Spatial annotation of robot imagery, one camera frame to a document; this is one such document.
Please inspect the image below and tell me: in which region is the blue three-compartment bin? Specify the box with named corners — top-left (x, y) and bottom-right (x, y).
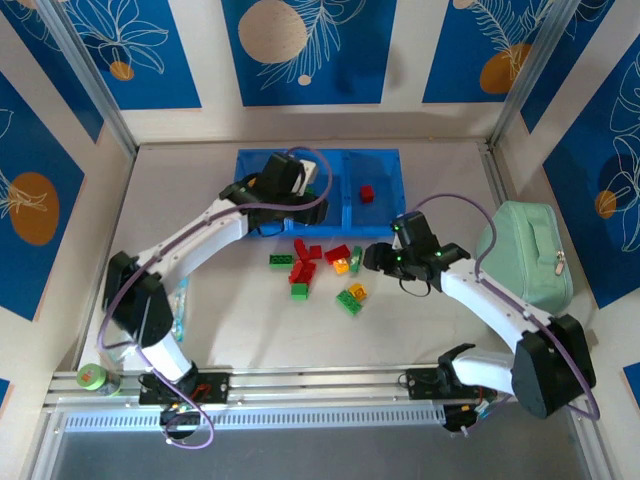
top-left (234, 148), bottom-right (407, 239)

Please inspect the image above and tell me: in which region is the mint green zipper case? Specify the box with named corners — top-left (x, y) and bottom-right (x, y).
top-left (474, 200), bottom-right (575, 310)

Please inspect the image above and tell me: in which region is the blue white snack packet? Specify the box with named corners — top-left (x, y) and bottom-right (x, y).
top-left (168, 277), bottom-right (192, 345)

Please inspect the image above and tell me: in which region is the green tape roll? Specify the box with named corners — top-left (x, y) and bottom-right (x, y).
top-left (75, 363), bottom-right (123, 399)

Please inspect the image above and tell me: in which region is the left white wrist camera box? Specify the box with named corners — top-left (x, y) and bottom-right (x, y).
top-left (298, 158), bottom-right (320, 195)

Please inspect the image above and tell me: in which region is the purple cable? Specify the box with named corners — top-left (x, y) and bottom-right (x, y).
top-left (412, 193), bottom-right (601, 421)
top-left (97, 146), bottom-right (334, 450)

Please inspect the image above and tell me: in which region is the aluminium side rail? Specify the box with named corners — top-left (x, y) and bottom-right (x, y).
top-left (479, 141), bottom-right (519, 214)

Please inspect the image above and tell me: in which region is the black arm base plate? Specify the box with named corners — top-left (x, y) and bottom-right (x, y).
top-left (405, 367), bottom-right (499, 401)
top-left (138, 371), bottom-right (230, 407)

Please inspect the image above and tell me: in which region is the aluminium front rail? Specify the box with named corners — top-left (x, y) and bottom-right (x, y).
top-left (42, 364), bottom-right (589, 409)

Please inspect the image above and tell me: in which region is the white slotted cable duct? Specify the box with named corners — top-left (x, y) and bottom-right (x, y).
top-left (63, 405), bottom-right (447, 434)

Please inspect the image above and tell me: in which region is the aluminium frame post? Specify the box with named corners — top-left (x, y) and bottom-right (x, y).
top-left (487, 0), bottom-right (586, 150)
top-left (37, 0), bottom-right (140, 157)

